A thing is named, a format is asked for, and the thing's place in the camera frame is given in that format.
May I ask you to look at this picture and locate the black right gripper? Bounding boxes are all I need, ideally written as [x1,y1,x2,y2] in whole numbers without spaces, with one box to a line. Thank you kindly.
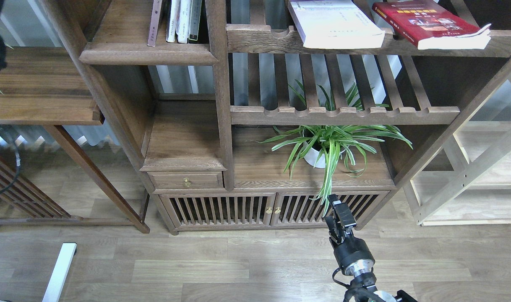
[325,194,375,276]

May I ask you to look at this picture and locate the maroon book white characters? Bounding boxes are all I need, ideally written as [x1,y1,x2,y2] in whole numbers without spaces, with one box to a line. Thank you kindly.
[147,0,163,47]

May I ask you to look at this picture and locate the red hardcover book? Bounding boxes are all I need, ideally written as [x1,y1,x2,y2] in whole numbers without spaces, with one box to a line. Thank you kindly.
[372,0,491,50]

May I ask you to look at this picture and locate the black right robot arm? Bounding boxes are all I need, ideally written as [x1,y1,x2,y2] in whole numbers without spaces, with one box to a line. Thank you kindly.
[325,194,415,302]

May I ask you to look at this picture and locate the white plant pot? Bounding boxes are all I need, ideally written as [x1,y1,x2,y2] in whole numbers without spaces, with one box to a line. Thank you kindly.
[302,142,326,169]

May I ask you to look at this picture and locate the dark wooden bookshelf cabinet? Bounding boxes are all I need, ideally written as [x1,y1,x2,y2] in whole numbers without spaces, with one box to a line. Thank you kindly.
[41,0,511,233]

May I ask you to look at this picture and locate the dark slatted wooden rack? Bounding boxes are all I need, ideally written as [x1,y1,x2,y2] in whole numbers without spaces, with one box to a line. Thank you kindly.
[0,156,85,225]

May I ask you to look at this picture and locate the white upright book left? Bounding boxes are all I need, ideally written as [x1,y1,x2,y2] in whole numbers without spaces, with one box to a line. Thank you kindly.
[165,0,181,43]

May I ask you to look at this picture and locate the white upright book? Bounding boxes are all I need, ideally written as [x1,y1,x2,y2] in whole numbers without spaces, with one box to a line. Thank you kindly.
[165,0,181,43]
[176,0,192,44]

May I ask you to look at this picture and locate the white upright book middle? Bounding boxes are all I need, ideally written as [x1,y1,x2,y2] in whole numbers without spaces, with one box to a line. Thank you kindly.
[176,0,192,44]

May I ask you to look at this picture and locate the white paperback book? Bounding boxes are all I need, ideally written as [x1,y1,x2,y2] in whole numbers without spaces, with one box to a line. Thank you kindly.
[288,0,385,49]

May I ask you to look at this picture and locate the dark spine upright book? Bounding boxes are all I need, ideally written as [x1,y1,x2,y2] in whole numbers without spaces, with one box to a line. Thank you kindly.
[188,0,203,44]

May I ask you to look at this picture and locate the light wooden shelf frame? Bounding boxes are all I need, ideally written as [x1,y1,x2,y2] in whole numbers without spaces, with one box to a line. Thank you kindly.
[404,72,511,226]

